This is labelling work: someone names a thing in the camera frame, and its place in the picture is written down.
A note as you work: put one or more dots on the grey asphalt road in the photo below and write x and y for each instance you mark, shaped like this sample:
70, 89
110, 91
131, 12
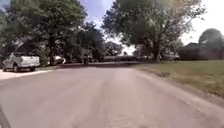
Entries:
100, 96

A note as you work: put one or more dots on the large leafy tree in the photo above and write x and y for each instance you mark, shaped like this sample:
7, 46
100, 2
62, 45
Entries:
50, 23
153, 20

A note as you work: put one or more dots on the green grass lawn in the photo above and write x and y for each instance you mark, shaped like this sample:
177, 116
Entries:
193, 71

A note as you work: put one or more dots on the pale concrete driveway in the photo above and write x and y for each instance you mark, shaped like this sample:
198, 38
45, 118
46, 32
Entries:
13, 74

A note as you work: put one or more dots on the round dark tree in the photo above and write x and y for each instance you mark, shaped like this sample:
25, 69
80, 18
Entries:
212, 37

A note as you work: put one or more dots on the silver pickup truck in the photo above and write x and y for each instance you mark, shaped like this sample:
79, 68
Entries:
20, 62

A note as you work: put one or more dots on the building with dark roof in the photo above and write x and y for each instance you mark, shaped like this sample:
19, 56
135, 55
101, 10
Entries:
200, 51

